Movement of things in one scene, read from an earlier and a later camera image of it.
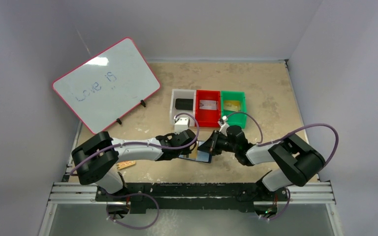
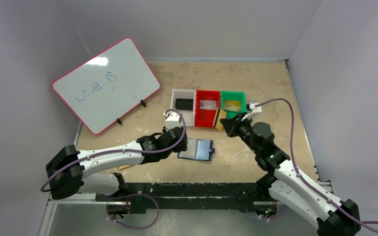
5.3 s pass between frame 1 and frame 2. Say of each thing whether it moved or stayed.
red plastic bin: stayed
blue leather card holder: stayed
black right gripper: moved
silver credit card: stayed
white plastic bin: stayed
